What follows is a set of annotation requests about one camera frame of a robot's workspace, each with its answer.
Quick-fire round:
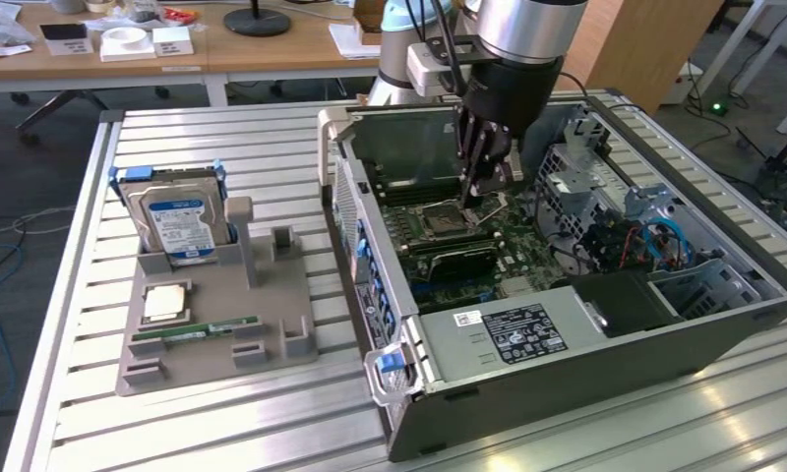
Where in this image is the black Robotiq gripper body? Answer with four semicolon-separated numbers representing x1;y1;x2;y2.
462;58;564;137

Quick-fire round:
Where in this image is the black graphics card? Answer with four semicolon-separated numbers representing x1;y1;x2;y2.
425;244;505;287

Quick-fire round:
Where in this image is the metal socket cover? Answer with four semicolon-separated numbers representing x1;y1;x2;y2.
465;189;517;232

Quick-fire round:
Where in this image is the silver drive cage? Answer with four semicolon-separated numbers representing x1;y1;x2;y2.
536;142;640;238

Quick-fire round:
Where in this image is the CPU socket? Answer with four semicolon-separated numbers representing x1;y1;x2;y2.
417;200;486;243

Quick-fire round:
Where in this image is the green motherboard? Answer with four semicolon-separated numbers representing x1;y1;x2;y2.
366;161;574;316

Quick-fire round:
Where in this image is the wooden cabinet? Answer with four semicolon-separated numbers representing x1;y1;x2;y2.
561;0;728;114

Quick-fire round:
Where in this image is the stack of white papers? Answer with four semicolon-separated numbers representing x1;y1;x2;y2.
329;22;383;61

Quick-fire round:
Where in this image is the brown cardboard box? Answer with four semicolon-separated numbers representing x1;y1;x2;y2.
354;0;390;34

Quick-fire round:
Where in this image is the black fan shroud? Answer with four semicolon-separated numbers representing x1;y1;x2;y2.
568;272;685;338

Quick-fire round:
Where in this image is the grey power supply unit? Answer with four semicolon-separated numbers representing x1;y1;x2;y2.
403;287;617;385

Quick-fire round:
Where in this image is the wooden desk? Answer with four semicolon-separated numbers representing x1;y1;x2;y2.
0;0;570;94

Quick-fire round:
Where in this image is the silver disk bay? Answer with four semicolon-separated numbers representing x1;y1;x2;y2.
646;259;763;322

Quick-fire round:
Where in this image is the black round lamp base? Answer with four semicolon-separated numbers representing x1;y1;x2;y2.
222;0;294;37

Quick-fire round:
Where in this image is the blue case latch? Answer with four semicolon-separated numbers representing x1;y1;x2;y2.
374;351;403;389

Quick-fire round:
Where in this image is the open dark grey PC case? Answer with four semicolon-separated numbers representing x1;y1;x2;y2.
318;87;787;463

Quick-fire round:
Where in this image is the hard disk with blue caddy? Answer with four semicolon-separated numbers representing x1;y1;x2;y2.
108;159;233;269

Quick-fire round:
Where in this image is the plain white box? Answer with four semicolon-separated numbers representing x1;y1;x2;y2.
151;26;197;58

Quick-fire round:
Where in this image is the silver CPU chip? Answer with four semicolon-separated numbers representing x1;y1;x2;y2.
142;286;190;324

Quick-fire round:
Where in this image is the white tape roll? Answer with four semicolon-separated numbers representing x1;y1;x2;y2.
100;27;159;63

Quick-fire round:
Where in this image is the green RAM stick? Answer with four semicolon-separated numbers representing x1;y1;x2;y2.
132;317;265;344

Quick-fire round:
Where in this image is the grey parts rack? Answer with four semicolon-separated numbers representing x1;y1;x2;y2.
115;194;322;397

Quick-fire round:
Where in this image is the black chair base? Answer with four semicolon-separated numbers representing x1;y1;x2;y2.
11;88;115;145

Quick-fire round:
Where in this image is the white box with black top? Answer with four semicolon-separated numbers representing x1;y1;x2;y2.
39;23;96;57

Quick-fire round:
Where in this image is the clear plastic bag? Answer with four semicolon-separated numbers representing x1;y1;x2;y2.
0;2;39;46

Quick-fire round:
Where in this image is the black cable over case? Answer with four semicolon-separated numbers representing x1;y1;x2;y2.
558;71;640;115

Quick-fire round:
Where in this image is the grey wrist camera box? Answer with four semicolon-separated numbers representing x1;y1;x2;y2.
406;37;481;97

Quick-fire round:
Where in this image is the red wire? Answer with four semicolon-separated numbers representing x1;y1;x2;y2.
614;223;640;269

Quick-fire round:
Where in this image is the blue wire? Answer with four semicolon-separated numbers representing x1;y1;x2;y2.
648;215;698;267

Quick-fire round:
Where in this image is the white floor cable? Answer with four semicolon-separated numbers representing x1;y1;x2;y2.
0;205;80;236

